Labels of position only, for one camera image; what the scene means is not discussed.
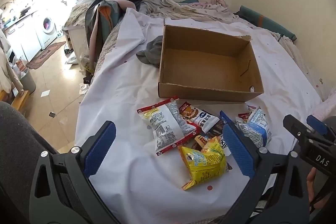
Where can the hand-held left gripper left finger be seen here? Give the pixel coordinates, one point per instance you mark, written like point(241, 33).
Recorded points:
point(101, 145)

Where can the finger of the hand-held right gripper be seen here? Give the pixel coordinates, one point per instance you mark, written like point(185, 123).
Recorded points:
point(317, 124)
point(298, 129)

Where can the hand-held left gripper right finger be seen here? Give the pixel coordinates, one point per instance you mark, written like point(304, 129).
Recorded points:
point(237, 150)

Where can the white dark-lettered snack packet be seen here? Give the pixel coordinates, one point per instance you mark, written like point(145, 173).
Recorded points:
point(224, 145)

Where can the white and blue snack packet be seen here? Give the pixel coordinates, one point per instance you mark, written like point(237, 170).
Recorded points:
point(253, 125)

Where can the yellow snack packet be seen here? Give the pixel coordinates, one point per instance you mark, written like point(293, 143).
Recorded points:
point(204, 163)

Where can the brown and orange snack packet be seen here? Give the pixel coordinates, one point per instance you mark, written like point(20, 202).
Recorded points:
point(200, 142)

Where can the white red-edged snack packet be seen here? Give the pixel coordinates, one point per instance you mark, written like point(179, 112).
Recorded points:
point(168, 124)

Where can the brown cardboard box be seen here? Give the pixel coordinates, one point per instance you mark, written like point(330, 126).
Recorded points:
point(204, 66)

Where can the person's right hand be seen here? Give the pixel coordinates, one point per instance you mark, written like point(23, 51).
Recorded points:
point(312, 184)

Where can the small red snack packet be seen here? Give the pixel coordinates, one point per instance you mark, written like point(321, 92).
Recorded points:
point(243, 117)

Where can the burger print snack packet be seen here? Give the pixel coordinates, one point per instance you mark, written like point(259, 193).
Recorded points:
point(202, 117)

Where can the white bedsheet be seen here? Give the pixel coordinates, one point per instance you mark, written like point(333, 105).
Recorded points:
point(126, 87)

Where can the white paper sheet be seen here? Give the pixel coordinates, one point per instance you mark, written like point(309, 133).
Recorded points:
point(46, 93)

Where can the wooden bench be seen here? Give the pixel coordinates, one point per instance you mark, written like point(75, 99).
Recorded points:
point(21, 100)

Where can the grey trash bin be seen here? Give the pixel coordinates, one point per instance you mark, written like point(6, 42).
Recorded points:
point(27, 82)

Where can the grey cloth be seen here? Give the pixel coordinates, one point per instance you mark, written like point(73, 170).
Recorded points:
point(152, 53)

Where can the patterned floor rug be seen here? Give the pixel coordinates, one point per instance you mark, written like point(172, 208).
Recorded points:
point(44, 54)

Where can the green pillow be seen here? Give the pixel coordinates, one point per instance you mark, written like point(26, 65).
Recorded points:
point(265, 22)

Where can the teal and orange cloth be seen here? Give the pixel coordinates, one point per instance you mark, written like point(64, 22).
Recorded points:
point(107, 16)

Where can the white washing machine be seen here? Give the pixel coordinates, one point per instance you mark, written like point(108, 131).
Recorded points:
point(47, 27)

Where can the white kitchen cabinet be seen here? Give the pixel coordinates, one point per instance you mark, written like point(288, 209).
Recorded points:
point(23, 37)

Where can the pink crumpled blanket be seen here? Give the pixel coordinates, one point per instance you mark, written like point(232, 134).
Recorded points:
point(183, 10)

